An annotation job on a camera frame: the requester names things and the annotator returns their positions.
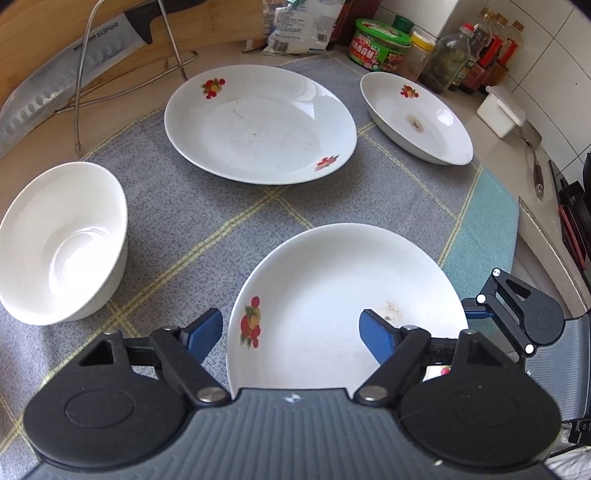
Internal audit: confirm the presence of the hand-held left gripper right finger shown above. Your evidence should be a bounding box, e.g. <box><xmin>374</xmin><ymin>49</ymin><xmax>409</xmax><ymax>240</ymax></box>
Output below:
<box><xmin>353</xmin><ymin>308</ymin><xmax>525</xmax><ymax>407</ymax></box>

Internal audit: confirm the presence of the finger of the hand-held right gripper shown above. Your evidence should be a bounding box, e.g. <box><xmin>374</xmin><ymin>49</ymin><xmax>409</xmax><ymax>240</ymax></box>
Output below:
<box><xmin>462</xmin><ymin>268</ymin><xmax>539</xmax><ymax>356</ymax></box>

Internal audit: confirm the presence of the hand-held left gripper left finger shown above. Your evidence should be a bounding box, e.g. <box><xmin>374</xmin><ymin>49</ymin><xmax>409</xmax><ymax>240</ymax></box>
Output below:
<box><xmin>76</xmin><ymin>308</ymin><xmax>232</xmax><ymax>407</ymax></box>

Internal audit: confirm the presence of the white plate with fruit print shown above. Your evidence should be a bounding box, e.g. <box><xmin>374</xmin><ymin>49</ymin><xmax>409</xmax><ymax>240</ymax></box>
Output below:
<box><xmin>164</xmin><ymin>65</ymin><xmax>358</xmax><ymax>186</ymax></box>
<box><xmin>225</xmin><ymin>223</ymin><xmax>471</xmax><ymax>398</ymax></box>
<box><xmin>359</xmin><ymin>71</ymin><xmax>475</xmax><ymax>167</ymax></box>

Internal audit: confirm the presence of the white bowl with pink print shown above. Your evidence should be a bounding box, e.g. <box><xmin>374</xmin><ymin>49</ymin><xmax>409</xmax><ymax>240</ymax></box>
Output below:
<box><xmin>0</xmin><ymin>161</ymin><xmax>129</xmax><ymax>324</ymax></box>

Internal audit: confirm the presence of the black appliance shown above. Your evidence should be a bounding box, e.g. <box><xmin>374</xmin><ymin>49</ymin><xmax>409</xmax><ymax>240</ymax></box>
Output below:
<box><xmin>549</xmin><ymin>150</ymin><xmax>591</xmax><ymax>273</ymax></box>

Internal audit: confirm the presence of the grey plaid cloth mat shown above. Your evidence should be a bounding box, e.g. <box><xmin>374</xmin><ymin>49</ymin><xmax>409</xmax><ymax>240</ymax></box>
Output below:
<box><xmin>0</xmin><ymin>51</ymin><xmax>520</xmax><ymax>462</ymax></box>

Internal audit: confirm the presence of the metal spatula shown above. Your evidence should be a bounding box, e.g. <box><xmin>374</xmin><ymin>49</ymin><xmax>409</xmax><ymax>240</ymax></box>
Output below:
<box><xmin>521</xmin><ymin>127</ymin><xmax>546</xmax><ymax>200</ymax></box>

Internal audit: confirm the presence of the white plastic container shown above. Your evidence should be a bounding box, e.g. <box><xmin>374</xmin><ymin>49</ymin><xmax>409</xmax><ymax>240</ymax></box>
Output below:
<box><xmin>476</xmin><ymin>85</ymin><xmax>527</xmax><ymax>138</ymax></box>

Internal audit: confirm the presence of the clear glass bottle red cap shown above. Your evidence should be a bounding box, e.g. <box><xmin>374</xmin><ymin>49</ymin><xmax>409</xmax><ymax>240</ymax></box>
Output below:
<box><xmin>422</xmin><ymin>23</ymin><xmax>476</xmax><ymax>93</ymax></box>

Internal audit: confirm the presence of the red labelled sauce bottle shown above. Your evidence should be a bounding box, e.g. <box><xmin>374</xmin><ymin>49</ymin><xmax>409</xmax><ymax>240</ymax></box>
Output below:
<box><xmin>478</xmin><ymin>9</ymin><xmax>509</xmax><ymax>88</ymax></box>
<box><xmin>494</xmin><ymin>18</ymin><xmax>527</xmax><ymax>86</ymax></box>

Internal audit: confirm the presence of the yellow lidded glass jar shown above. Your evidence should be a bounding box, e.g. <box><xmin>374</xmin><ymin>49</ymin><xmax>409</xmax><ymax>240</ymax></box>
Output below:
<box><xmin>399</xmin><ymin>31</ymin><xmax>437</xmax><ymax>81</ymax></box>

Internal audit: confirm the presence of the green lidded sauce tub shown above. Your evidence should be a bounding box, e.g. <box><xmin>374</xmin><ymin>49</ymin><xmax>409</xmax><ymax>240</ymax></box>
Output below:
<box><xmin>347</xmin><ymin>18</ymin><xmax>413</xmax><ymax>75</ymax></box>

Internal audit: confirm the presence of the wooden cutting board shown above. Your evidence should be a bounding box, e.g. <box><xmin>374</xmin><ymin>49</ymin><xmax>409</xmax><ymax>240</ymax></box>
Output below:
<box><xmin>0</xmin><ymin>0</ymin><xmax>278</xmax><ymax>162</ymax></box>

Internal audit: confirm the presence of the white blue food packet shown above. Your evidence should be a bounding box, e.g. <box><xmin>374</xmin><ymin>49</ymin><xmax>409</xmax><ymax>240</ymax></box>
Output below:
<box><xmin>263</xmin><ymin>0</ymin><xmax>352</xmax><ymax>55</ymax></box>

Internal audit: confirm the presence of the steel wire rack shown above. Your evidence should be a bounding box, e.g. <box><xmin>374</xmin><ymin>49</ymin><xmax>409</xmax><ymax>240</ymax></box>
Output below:
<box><xmin>55</xmin><ymin>0</ymin><xmax>200</xmax><ymax>155</ymax></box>

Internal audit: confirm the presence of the steel kitchen knife black handle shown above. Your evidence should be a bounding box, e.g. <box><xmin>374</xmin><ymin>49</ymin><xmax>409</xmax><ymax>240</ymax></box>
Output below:
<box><xmin>0</xmin><ymin>0</ymin><xmax>211</xmax><ymax>160</ymax></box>

